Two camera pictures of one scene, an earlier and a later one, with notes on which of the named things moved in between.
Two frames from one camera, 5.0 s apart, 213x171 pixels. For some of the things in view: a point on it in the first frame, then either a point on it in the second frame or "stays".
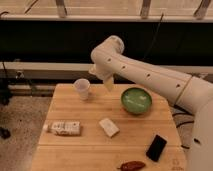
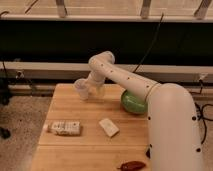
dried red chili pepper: [131, 166] stays
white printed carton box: [62, 127] stays
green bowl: [136, 100] stays
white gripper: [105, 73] to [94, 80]
